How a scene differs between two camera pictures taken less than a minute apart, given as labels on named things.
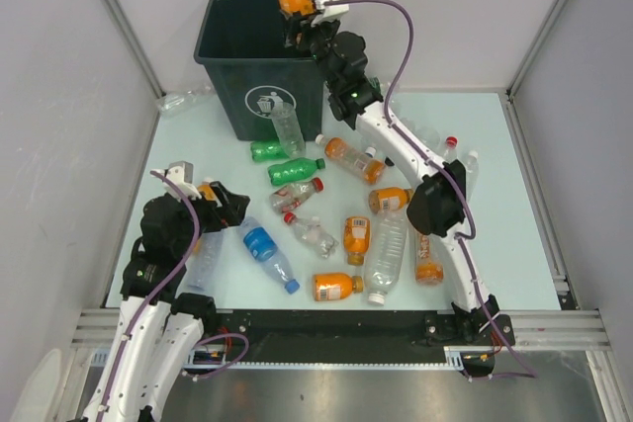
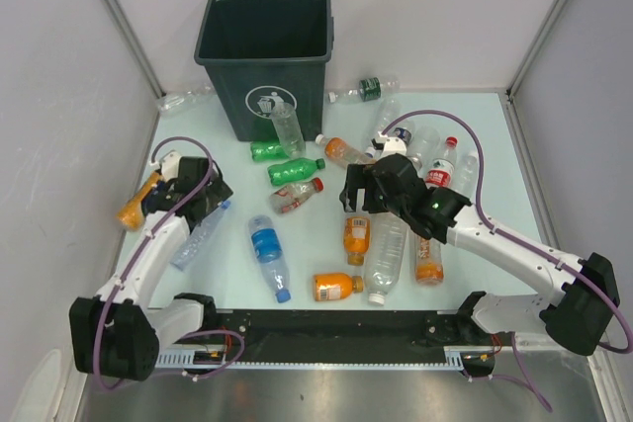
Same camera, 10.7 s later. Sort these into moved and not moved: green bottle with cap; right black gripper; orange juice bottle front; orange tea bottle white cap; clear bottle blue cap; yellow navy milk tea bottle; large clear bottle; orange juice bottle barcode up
Moved: clear bottle blue cap; right black gripper; yellow navy milk tea bottle
Not moved: orange juice bottle front; orange tea bottle white cap; orange juice bottle barcode up; large clear bottle; green bottle with cap
